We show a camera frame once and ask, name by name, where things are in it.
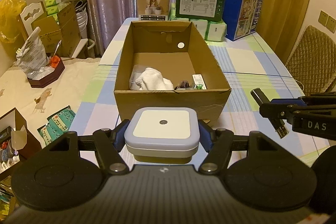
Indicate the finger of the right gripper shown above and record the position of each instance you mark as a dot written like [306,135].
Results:
[277,112]
[288,101]

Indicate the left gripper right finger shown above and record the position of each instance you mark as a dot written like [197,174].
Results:
[217,144]

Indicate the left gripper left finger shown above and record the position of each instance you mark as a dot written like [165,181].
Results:
[108,144]

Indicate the white square night light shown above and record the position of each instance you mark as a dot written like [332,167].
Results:
[163,133]

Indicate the white cloth sock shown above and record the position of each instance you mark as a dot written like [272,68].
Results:
[151,80]

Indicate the long white medicine box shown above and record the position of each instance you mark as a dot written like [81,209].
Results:
[199,82]

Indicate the dark velvet scrunchie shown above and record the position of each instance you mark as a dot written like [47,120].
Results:
[183,85]

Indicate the quilted chair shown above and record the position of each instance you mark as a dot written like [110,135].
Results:
[312,62]

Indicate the checked bed sheet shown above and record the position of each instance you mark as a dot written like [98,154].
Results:
[247,63]

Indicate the green tea packets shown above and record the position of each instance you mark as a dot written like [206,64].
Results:
[58,124]

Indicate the dark wooden tray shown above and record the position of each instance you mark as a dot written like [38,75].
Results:
[53,72]

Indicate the open cardboard box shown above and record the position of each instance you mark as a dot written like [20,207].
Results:
[178,51]

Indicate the blue milk carton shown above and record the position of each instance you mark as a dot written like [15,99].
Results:
[241,17]

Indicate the crumpled white plastic bag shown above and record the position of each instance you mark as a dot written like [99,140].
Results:
[32,58]

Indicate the green tissue pack stack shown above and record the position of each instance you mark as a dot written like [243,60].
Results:
[209,30]

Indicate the brown cardboard box stack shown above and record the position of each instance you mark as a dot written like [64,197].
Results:
[66,30]

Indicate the large green carton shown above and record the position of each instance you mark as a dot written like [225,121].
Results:
[211,10]

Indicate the white photo box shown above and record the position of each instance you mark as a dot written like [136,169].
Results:
[153,10]

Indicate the white chair back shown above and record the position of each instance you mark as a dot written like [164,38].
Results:
[29,14]

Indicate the yellow plastic bag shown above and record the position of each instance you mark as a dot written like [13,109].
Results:
[11,36]

